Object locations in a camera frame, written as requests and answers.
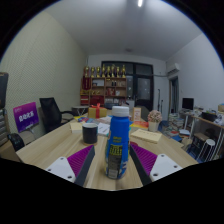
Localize yellow envelope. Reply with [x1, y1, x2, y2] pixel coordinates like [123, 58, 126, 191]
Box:
[129, 128, 163, 145]

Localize black office chair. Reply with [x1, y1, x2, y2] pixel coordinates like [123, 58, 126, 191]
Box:
[39, 96, 74, 134]

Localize tan notebook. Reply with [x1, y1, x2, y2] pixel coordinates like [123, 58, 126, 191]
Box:
[69, 121, 84, 134]

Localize black paper cup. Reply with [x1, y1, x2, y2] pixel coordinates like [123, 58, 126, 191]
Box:
[81, 122, 99, 145]

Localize purple sign board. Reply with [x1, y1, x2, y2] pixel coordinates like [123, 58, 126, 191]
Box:
[12, 101, 40, 133]

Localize white round stool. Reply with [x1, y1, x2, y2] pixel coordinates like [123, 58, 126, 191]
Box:
[196, 138, 217, 161]

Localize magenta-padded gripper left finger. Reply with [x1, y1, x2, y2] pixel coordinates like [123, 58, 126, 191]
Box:
[44, 144, 96, 187]

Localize orange book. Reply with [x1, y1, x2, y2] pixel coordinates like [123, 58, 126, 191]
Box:
[129, 120, 150, 130]

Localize black suitcase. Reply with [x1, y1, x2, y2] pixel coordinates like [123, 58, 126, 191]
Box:
[7, 132, 26, 153]

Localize wooden side desk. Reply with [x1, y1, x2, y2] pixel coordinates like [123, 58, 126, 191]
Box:
[179, 109, 224, 158]

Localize grey office chair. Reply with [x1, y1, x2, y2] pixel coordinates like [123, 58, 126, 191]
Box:
[134, 105, 151, 121]

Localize blue drink bottle white cap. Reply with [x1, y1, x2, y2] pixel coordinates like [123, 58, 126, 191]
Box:
[104, 105, 131, 180]

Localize small round table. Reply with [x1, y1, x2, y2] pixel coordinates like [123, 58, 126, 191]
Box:
[71, 105, 90, 117]

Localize pink flowers in white pot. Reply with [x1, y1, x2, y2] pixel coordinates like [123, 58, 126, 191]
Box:
[147, 109, 163, 133]

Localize wooden shelf unit with trophies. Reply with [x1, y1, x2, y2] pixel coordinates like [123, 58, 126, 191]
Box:
[79, 64, 128, 107]

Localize yellow gift box red ribbon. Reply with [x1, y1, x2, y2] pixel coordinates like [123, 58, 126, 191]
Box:
[87, 103, 108, 119]

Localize white paper sheet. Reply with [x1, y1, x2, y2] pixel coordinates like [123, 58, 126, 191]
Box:
[96, 122, 111, 137]

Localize silver ribbed suitcase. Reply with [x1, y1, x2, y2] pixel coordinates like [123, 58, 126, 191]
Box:
[0, 108, 9, 147]

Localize computer monitor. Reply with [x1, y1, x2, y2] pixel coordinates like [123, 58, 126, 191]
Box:
[181, 97, 195, 112]

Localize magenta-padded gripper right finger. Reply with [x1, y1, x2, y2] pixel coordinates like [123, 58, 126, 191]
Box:
[129, 143, 183, 186]

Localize upright tan card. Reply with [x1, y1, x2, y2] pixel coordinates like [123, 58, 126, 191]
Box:
[133, 107, 143, 123]

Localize black-framed glass door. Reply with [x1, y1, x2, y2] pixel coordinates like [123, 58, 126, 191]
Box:
[101, 60, 155, 112]

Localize white wall air conditioner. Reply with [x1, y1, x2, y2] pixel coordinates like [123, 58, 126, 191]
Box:
[165, 62, 182, 77]

